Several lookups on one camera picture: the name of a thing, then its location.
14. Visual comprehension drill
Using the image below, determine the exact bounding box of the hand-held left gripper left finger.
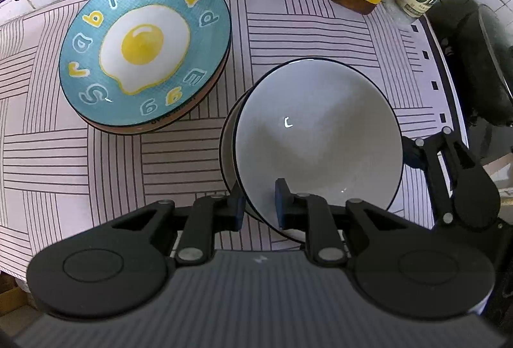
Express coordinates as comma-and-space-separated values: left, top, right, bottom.
111, 188, 247, 266

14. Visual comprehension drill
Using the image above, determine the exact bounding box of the black wok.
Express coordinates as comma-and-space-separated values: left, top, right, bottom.
427, 0, 513, 124

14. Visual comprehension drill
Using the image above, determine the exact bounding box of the striped patterned tablecloth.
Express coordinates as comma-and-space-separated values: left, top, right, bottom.
0, 0, 477, 284

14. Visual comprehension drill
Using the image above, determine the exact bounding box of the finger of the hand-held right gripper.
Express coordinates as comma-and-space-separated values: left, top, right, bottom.
402, 127, 472, 227

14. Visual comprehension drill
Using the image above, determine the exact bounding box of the cardboard box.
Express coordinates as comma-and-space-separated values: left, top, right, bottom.
0, 272, 29, 310

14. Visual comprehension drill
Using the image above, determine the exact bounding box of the blue egg print plate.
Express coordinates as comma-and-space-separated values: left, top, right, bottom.
59, 0, 233, 125

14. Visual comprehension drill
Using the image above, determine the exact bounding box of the large white bowl dark rim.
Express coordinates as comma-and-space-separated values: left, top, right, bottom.
234, 58, 404, 244

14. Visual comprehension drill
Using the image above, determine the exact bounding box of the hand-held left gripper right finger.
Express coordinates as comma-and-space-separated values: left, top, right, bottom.
274, 177, 401, 266

